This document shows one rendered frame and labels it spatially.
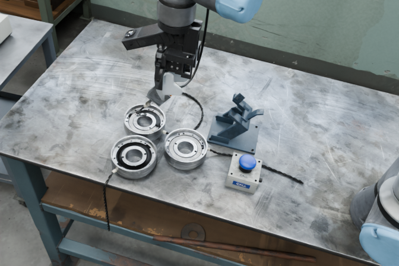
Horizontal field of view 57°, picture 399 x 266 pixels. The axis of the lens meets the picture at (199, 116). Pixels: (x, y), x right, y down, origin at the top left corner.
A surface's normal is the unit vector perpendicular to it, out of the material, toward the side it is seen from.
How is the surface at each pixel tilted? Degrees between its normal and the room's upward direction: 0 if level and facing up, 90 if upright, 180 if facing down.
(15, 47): 0
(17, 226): 0
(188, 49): 90
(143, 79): 0
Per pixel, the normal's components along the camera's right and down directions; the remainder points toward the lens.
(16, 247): 0.11, -0.69
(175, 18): -0.04, 0.71
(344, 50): -0.26, 0.68
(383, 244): -0.59, 0.62
